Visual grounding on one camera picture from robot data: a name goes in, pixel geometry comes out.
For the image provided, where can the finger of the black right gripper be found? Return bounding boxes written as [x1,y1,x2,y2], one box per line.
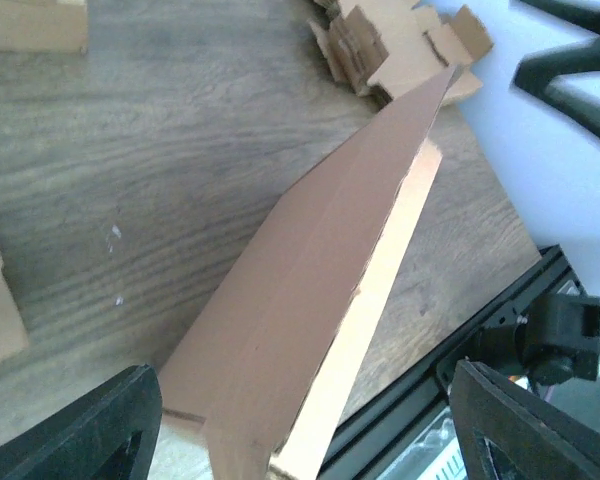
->
[521,0,600,35]
[512,37,600,140]

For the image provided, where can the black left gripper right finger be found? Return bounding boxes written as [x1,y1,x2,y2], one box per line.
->
[450,360,600,479]

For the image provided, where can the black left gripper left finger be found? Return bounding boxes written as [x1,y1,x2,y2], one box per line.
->
[0,365,162,479]

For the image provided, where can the small folded cardboard box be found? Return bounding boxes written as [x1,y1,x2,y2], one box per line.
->
[0,1,88,53]

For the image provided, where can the right stack flat cardboard blanks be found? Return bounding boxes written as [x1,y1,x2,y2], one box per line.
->
[308,1,494,105]

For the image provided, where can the white slotted cable duct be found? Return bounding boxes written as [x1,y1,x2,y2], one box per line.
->
[379,439,467,480]

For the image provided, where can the black frame base rail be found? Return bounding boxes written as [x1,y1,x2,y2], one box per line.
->
[318,245,582,479]

